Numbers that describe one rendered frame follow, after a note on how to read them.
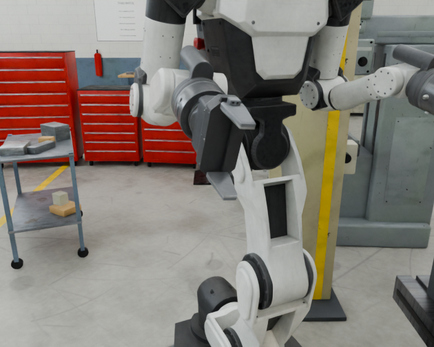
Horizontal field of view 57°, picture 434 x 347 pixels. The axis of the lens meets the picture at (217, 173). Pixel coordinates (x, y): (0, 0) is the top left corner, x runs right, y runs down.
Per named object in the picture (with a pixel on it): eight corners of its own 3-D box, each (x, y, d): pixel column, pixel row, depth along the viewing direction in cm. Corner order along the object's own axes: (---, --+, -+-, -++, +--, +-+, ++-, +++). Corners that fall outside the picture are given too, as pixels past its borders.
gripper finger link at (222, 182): (242, 195, 53) (226, 171, 58) (219, 195, 52) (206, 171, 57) (239, 205, 54) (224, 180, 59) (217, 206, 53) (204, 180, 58)
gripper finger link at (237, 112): (235, 129, 47) (219, 107, 52) (259, 129, 48) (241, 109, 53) (238, 116, 46) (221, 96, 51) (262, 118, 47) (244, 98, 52)
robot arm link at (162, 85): (161, 101, 66) (147, 115, 78) (212, 104, 69) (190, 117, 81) (161, 62, 66) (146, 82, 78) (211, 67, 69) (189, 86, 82)
